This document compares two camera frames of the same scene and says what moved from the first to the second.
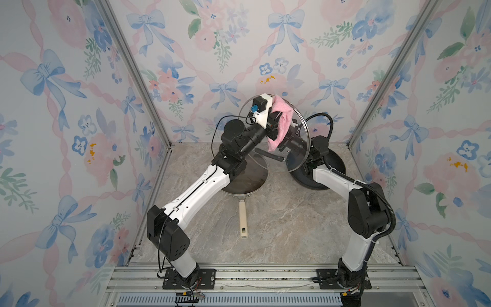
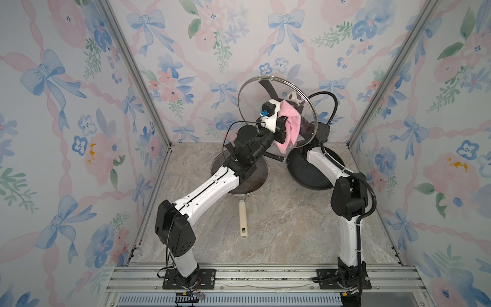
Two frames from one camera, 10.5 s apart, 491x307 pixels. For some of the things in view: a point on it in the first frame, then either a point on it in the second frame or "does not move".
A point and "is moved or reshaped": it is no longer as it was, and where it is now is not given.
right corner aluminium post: [394, 70] does not move
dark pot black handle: [298, 161] does not move
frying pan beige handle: [243, 218] does not move
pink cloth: [279, 105] is moved or reshaped
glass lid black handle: [274, 133] → [259, 90]
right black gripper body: [294, 142] → [304, 128]
